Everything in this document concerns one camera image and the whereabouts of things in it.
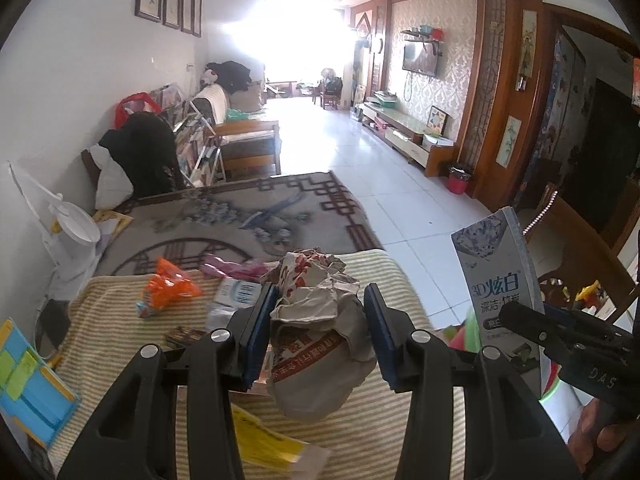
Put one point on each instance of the metal rack with pictures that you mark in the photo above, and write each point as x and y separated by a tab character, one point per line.
192	145

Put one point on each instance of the wall shelf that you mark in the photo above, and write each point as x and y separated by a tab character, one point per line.
422	35

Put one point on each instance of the grey patterned blanket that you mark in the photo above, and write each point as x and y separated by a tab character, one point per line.
200	220

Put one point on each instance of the wall television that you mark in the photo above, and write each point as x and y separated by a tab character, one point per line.
420	59

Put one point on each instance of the wooden chair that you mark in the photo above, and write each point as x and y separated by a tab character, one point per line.
575	230

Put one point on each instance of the pink snack packet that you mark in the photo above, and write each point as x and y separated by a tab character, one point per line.
225	265

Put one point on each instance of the narrow flower wall picture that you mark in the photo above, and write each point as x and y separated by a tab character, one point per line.
511	140

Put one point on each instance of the small dark box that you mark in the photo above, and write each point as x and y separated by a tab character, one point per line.
182	336

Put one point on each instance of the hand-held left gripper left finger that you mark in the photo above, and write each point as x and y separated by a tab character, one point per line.
261	335

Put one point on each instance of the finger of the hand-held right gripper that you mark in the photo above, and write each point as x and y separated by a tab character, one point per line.
560	312
550	335

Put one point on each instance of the white blue wrapper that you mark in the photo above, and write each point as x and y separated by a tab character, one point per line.
235	295

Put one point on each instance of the small red bin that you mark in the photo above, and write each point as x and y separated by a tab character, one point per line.
457	182

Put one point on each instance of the wooden armchairs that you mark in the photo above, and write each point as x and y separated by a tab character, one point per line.
331	92

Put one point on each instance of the framed picture on cabinet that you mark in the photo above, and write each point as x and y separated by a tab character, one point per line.
438	120

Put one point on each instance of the orange snack packet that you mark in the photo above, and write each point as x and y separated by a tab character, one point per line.
167	287

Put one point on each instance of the yellow paper packet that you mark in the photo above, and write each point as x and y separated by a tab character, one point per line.
260	435

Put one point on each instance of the person's right hand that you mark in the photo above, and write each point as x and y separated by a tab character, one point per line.
590	435

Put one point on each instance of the tall narrow wall picture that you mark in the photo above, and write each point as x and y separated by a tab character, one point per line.
528	50

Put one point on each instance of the low wooden table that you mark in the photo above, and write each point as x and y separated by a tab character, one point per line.
280	87

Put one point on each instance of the black bag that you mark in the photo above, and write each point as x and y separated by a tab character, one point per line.
142	155

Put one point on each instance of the black plush toy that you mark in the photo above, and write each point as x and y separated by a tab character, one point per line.
230	75

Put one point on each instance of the white small fan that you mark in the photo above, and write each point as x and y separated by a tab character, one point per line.
75	225

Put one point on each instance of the yellow white striped cloth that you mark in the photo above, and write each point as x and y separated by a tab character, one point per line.
360	435

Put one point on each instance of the brown paper bag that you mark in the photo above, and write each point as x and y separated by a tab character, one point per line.
310	360

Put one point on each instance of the long television cabinet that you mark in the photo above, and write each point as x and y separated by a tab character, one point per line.
405	132

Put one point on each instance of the wooden sofa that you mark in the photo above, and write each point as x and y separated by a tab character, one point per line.
250	155

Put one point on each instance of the green cloth on sofa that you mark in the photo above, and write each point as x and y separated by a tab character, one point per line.
237	115

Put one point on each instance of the yellow toy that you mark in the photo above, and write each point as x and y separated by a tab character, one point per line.
587	295

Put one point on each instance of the colourful door curtain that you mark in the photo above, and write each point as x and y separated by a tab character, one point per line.
557	105

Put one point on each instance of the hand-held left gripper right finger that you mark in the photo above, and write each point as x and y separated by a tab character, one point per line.
382	340

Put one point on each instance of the grey white toothpaste box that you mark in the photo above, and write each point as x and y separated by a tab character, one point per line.
495	270

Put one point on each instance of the red bag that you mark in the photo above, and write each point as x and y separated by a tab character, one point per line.
130	107

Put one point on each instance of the yellow booklet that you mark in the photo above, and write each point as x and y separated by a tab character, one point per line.
112	220

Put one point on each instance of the white sofa throw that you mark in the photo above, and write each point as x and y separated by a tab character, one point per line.
212	102

